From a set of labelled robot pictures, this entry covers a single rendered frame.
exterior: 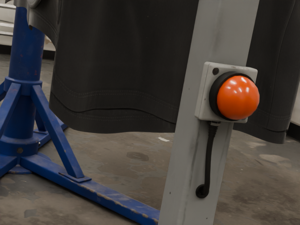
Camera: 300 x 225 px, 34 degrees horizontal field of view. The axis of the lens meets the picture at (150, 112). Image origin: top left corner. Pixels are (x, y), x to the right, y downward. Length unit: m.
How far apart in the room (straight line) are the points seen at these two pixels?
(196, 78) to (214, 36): 0.04
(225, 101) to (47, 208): 1.37
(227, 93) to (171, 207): 0.13
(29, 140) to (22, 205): 0.41
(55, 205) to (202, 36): 1.38
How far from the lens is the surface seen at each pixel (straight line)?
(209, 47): 0.43
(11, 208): 1.72
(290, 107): 0.87
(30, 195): 1.83
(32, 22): 0.77
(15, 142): 2.05
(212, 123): 0.43
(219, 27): 0.43
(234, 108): 0.41
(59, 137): 1.92
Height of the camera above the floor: 0.71
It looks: 12 degrees down
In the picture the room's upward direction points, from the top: 10 degrees clockwise
